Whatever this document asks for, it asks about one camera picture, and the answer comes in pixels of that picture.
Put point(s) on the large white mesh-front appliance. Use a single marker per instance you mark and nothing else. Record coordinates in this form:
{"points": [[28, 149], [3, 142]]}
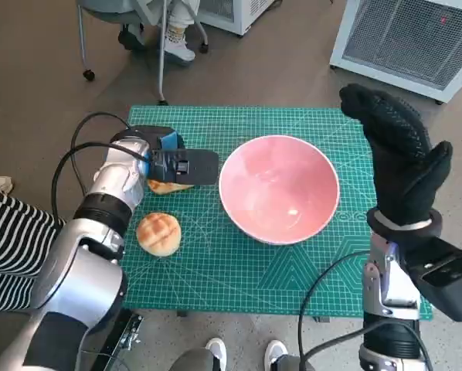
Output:
{"points": [[401, 38]]}

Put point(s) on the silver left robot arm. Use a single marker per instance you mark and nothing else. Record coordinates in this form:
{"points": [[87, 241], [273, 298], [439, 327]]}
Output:
{"points": [[61, 251]]}

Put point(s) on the black table clip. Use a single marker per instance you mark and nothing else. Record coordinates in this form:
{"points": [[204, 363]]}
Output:
{"points": [[320, 319], [182, 314]]}

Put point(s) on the black metal bracket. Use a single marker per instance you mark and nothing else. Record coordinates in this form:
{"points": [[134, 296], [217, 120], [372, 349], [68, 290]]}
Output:
{"points": [[126, 332]]}

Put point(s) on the metal pole leg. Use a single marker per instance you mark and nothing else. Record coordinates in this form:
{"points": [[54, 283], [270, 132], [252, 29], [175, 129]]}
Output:
{"points": [[161, 77]]}

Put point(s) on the long orange toy bread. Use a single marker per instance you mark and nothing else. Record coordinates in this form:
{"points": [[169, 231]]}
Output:
{"points": [[165, 188]]}

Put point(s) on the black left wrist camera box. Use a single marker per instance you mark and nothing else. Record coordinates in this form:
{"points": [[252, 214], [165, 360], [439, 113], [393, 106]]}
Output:
{"points": [[196, 166]]}

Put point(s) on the grey chair on casters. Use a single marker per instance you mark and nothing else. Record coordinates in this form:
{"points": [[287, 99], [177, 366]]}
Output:
{"points": [[99, 15]]}

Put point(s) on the round toy bread bun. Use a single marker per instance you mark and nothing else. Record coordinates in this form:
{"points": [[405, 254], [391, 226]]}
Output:
{"points": [[159, 233]]}

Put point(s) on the seated person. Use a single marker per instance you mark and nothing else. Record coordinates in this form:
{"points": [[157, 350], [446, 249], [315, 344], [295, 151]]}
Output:
{"points": [[177, 46]]}

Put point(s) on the small white mesh-front appliance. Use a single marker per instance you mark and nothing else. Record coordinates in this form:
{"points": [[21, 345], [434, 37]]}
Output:
{"points": [[238, 19]]}

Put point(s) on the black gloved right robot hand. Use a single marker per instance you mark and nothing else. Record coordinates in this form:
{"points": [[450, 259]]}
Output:
{"points": [[401, 162]]}

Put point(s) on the pink bowl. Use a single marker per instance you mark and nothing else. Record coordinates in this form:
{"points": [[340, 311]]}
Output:
{"points": [[277, 185]]}

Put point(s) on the green cutting mat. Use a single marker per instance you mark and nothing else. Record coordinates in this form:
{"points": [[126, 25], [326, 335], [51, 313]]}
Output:
{"points": [[231, 278]]}

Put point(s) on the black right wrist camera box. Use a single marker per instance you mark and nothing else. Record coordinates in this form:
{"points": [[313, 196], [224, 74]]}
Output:
{"points": [[447, 278]]}

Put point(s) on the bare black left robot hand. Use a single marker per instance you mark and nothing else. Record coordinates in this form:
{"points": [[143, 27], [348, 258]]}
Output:
{"points": [[165, 137]]}

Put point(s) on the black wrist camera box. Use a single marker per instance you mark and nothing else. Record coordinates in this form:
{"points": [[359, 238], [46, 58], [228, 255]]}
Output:
{"points": [[196, 166], [447, 278]]}

